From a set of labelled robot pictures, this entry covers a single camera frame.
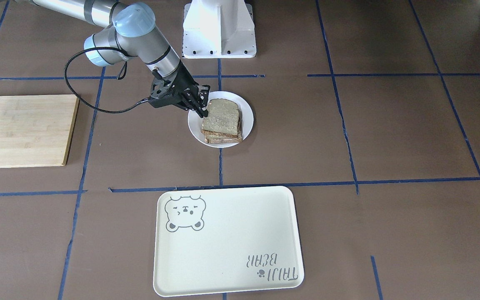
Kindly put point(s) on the white round plate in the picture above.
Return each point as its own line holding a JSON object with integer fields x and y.
{"x": 247, "y": 122}

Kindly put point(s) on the cream bear tray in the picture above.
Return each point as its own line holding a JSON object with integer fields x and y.
{"x": 226, "y": 240}

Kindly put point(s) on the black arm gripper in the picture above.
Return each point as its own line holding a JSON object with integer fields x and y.
{"x": 183, "y": 81}

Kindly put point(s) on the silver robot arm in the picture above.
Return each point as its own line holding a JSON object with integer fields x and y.
{"x": 130, "y": 31}

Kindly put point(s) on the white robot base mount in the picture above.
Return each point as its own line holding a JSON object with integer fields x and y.
{"x": 218, "y": 29}

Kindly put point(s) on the bread slice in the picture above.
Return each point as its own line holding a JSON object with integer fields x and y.
{"x": 223, "y": 118}
{"x": 221, "y": 138}

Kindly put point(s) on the wooden cutting board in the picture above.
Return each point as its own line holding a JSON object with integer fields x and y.
{"x": 36, "y": 130}

